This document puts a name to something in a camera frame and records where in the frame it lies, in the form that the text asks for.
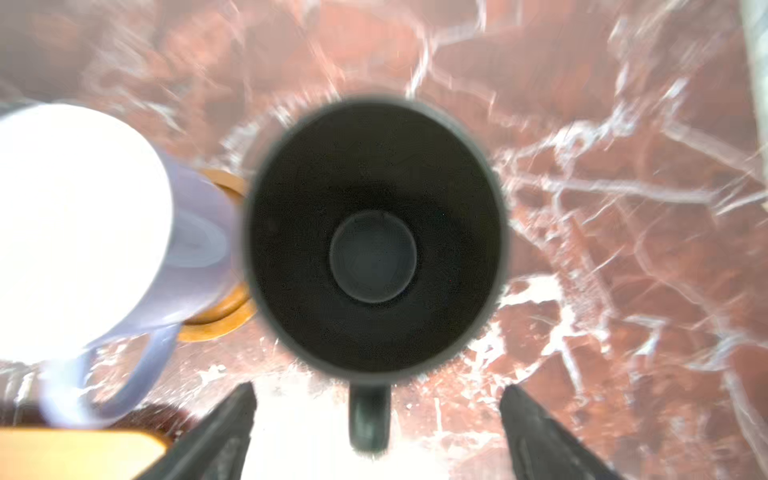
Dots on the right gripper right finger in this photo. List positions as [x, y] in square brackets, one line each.
[540, 447]

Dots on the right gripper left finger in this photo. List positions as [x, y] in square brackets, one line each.
[216, 448]

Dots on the round wooden saucer coaster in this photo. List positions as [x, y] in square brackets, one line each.
[234, 310]

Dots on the purple mug white inside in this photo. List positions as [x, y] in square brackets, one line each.
[108, 247]

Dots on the black mug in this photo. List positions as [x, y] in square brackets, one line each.
[375, 244]

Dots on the orange rectangular tray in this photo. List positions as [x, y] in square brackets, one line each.
[42, 453]

